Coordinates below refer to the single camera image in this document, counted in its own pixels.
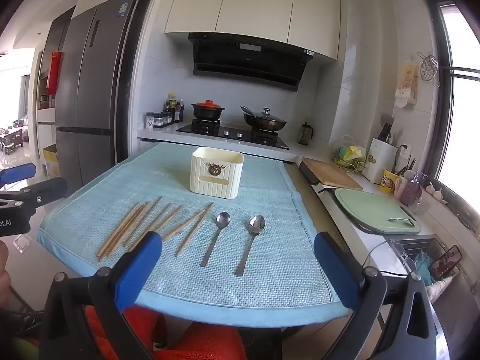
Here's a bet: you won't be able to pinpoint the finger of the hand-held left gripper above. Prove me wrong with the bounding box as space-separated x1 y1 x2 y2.
20 177 68 214
0 163 37 188

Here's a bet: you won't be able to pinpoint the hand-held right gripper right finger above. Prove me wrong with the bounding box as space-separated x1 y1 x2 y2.
314 232 437 360

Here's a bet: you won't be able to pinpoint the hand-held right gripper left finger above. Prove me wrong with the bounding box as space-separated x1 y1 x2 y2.
39 231 164 360

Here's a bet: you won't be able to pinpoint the bunch of wooden chopsticks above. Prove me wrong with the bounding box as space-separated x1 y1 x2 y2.
97 196 209 262

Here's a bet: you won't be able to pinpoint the metal spoon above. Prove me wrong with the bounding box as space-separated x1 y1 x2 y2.
200 212 232 269
234 214 267 277

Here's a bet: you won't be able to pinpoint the cream ribbed utensil holder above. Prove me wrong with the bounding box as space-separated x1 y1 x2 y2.
190 147 244 199

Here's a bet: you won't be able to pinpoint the yellow cardboard box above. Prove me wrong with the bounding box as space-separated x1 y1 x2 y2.
42 143 61 179

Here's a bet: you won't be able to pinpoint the wooden dining table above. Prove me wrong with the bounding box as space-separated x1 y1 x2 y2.
0 125 25 154

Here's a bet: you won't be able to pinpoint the green cutting board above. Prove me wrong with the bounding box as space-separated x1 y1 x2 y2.
334 188 422 235

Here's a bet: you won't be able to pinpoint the light blue woven mat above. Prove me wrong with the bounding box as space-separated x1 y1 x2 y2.
36 142 349 317

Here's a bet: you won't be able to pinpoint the dish drainer rack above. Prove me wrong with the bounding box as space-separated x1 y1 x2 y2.
388 234 462 293

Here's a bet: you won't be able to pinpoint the red cloth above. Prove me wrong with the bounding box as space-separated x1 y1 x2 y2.
84 304 246 360

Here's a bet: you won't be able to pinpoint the wooden cutting board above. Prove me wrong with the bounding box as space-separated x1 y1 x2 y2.
301 157 364 191

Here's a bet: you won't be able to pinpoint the yellow cup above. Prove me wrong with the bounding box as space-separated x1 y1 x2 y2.
379 169 401 196

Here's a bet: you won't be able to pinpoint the grey refrigerator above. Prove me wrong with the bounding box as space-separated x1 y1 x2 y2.
55 0 140 196

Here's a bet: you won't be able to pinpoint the smartphone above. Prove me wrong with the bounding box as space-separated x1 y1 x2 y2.
429 245 463 280

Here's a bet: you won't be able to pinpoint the pink bottle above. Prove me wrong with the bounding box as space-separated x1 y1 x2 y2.
399 170 428 205

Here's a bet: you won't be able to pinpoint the white knife holder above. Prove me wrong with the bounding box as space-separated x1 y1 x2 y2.
362 137 399 184

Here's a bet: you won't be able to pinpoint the yellow green plastic bags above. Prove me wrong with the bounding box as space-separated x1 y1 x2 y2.
330 143 368 175

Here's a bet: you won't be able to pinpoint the garlic bulbs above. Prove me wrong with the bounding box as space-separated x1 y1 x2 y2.
427 182 449 205

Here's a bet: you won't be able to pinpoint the dark glass kettle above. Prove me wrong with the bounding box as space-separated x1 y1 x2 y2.
298 121 315 146

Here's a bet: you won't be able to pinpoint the dark tall cabinet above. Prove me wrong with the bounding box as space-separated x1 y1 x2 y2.
37 7 76 124

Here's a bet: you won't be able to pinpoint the kitchen knives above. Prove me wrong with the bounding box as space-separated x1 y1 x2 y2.
377 113 394 144

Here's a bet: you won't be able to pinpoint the black gas cooktop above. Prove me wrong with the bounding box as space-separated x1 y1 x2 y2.
175 120 290 150

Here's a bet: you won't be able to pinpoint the dark wok with glass lid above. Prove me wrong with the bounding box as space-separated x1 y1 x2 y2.
241 106 287 132

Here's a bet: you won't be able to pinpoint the dark framed window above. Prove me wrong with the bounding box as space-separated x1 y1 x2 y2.
424 0 480 233

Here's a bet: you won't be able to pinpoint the black pot with red lid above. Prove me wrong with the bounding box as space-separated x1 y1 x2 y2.
191 100 226 122

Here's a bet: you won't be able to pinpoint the black range hood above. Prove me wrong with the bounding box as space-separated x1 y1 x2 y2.
187 32 315 92

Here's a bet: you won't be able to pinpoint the white upper cabinets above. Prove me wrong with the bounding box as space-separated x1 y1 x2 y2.
164 0 342 61

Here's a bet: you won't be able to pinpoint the red wall box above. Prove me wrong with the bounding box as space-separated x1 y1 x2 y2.
47 50 62 96

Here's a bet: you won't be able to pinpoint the printed wall bag holder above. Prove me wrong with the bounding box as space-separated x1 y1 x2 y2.
394 62 420 109

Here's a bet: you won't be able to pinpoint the hanging wire trivet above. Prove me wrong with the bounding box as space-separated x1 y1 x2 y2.
418 52 440 88

